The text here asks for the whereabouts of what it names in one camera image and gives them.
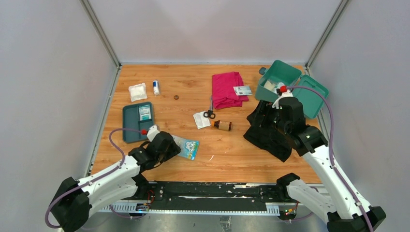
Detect white paper sachet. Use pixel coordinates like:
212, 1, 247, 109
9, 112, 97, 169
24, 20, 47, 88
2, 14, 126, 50
193, 111, 210, 129

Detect blue cartoon packet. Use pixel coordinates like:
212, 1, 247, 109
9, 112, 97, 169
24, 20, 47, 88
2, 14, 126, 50
172, 135, 200, 160

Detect teal medicine box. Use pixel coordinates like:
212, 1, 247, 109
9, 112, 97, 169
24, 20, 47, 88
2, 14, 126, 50
255, 59, 330, 120

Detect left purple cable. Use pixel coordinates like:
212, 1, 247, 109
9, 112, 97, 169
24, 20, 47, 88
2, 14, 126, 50
44, 128, 148, 230

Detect teal divided tray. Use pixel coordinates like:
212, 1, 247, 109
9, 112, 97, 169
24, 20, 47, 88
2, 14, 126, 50
122, 102, 155, 144

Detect small white blue tube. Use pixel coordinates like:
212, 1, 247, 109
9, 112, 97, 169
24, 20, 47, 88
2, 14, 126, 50
152, 80, 161, 96

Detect brown orange-cap bottle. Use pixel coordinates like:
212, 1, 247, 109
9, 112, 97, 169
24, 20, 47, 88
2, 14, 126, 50
211, 120, 232, 131

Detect white teal dressing packet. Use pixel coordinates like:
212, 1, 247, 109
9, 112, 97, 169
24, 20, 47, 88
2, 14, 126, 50
138, 104, 152, 121

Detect white gauze pack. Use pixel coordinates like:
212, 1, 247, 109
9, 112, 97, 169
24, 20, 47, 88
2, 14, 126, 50
128, 83, 147, 102

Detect black handled scissors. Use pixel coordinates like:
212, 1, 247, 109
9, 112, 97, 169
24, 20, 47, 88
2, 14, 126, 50
203, 96, 216, 119

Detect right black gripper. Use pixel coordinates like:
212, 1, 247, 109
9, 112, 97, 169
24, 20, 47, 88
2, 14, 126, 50
247, 100, 290, 135

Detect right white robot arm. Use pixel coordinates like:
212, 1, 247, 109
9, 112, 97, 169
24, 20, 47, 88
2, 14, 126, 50
244, 97, 386, 232

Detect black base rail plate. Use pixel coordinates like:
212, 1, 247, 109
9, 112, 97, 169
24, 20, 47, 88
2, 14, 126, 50
115, 181, 308, 214

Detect cotton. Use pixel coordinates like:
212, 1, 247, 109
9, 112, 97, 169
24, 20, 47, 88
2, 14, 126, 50
263, 80, 281, 94

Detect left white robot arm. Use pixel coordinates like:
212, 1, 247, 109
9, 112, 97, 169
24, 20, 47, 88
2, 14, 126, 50
44, 128, 181, 232

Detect pink folded cloth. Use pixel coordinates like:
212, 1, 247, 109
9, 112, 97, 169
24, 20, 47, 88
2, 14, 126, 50
212, 72, 249, 110

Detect black cloth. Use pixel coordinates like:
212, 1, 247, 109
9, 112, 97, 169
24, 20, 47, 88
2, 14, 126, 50
243, 126, 292, 162

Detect white card label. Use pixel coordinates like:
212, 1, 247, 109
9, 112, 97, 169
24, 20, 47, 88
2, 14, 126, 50
233, 86, 252, 96

